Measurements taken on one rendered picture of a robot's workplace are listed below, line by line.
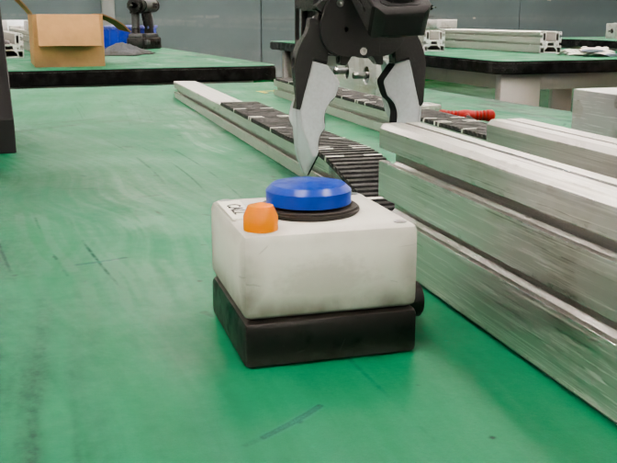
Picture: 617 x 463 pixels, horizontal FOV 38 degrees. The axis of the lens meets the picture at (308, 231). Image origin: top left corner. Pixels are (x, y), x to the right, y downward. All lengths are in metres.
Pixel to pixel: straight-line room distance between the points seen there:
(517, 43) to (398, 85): 3.12
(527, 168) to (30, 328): 0.25
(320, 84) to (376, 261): 0.35
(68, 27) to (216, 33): 9.28
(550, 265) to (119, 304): 0.23
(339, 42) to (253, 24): 11.40
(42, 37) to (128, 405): 2.39
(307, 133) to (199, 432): 0.42
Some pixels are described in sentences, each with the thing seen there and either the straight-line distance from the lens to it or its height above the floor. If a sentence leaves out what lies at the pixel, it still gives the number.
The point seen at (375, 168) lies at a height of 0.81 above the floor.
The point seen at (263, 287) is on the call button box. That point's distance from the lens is 0.38.
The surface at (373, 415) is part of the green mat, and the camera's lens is 0.35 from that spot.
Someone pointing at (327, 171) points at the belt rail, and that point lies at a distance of 0.76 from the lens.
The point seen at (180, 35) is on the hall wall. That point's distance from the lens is 11.86.
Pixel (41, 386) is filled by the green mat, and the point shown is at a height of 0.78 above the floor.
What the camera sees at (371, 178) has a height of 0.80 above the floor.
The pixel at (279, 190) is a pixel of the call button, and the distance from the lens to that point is 0.41.
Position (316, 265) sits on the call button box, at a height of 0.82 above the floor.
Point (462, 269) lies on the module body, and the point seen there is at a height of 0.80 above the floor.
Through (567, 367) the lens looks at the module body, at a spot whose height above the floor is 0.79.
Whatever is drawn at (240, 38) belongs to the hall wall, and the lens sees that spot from 12.06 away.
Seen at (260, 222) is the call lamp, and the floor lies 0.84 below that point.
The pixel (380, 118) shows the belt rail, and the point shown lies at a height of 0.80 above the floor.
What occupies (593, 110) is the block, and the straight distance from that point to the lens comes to 0.70.
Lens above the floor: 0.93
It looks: 14 degrees down
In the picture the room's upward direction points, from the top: straight up
